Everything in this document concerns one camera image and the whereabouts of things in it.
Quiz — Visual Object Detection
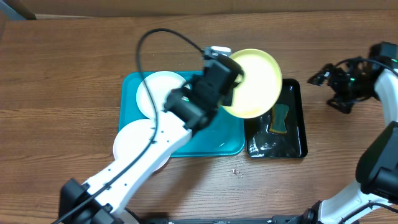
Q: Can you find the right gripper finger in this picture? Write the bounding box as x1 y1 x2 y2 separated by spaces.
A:
307 63 334 86
327 98 354 114

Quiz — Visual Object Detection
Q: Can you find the yellow green rimmed plate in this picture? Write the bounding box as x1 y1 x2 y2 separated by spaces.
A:
223 49 282 119

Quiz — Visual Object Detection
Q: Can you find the white plate top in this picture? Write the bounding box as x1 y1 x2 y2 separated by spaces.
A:
136 71 186 119

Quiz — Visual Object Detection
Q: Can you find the green yellow sponge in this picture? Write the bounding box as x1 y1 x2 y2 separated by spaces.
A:
269 104 289 134

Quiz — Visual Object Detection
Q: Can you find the pinkish white plate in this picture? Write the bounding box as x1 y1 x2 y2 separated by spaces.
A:
105 118 189 184

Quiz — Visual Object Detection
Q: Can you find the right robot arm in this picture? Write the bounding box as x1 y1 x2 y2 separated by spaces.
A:
289 64 397 224

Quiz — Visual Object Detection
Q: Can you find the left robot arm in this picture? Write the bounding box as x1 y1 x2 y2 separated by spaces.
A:
56 54 244 223

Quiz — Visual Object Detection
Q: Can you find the teal plastic tray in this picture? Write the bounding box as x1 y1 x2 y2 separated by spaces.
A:
119 72 245 157

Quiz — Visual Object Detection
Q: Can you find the black rectangular tray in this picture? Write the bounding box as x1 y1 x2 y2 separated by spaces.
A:
244 78 308 159

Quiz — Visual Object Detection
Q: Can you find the small debris on table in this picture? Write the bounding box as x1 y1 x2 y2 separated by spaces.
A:
231 166 243 179

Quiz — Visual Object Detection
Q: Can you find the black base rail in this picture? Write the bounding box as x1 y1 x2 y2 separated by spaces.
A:
126 210 303 224

